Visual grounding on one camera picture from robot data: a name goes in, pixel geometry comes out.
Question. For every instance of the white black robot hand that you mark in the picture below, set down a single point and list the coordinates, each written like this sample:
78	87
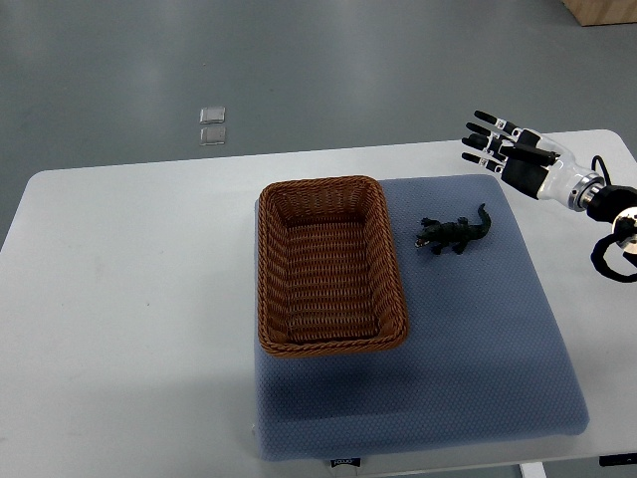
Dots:
530	162

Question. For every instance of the dark toy crocodile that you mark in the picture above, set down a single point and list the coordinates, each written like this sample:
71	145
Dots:
456	235

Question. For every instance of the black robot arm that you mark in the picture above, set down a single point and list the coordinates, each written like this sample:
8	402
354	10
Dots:
615	205

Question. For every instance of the brown wicker basket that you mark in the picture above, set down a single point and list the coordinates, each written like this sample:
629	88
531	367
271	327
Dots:
328	280

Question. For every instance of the wooden box corner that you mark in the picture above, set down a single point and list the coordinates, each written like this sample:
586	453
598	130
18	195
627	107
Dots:
602	12

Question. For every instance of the blue foam cushion mat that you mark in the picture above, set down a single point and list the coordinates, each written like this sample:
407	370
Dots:
484	359

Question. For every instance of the black table control panel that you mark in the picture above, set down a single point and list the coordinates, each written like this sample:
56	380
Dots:
618	460

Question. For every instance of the upper metal floor plate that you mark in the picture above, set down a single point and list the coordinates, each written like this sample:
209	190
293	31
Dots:
214	114

